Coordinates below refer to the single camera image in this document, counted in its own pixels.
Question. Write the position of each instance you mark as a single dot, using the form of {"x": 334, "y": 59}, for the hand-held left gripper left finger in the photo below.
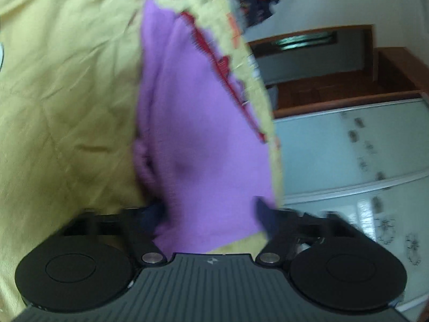
{"x": 152, "y": 217}

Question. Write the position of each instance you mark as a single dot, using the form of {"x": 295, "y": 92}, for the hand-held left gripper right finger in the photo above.
{"x": 266, "y": 215}

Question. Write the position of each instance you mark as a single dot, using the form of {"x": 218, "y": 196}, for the purple knit sweater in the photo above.
{"x": 194, "y": 141}

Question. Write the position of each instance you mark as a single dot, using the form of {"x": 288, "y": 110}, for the yellow flower print quilt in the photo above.
{"x": 67, "y": 90}

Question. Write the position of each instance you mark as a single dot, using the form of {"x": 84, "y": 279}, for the wooden door frame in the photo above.
{"x": 395, "y": 67}

